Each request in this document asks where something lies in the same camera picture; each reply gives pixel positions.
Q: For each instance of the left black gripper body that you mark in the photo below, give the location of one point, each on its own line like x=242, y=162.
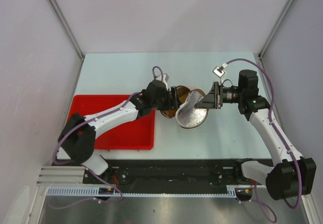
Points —
x=164, y=103

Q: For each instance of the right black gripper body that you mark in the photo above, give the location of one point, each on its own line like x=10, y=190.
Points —
x=232, y=95

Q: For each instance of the beige mesh laundry bag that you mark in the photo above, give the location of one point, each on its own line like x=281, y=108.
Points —
x=188, y=116

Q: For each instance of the brown bra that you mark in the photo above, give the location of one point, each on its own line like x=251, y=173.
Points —
x=178, y=95

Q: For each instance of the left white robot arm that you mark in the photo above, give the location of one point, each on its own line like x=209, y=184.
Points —
x=78, y=137

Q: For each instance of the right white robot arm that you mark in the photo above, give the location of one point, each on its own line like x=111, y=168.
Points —
x=291, y=174

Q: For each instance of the red plastic tray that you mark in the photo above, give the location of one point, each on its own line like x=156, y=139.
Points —
x=136, y=135

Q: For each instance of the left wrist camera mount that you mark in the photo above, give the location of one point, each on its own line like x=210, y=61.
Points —
x=163, y=77

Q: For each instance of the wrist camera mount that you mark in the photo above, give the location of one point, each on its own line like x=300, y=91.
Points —
x=163, y=77
x=220, y=72

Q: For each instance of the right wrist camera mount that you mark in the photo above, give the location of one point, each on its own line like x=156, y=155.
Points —
x=220, y=72

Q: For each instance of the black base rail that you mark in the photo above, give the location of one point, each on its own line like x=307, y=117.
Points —
x=217, y=171

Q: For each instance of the right aluminium corner post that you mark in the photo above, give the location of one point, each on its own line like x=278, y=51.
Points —
x=278, y=23

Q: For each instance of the aluminium corner post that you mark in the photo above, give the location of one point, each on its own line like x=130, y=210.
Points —
x=66, y=28
x=278, y=23

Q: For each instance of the white slotted cable duct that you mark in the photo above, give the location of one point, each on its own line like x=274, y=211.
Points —
x=227, y=192

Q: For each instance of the left aluminium corner post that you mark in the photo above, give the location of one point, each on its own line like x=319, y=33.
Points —
x=66, y=28

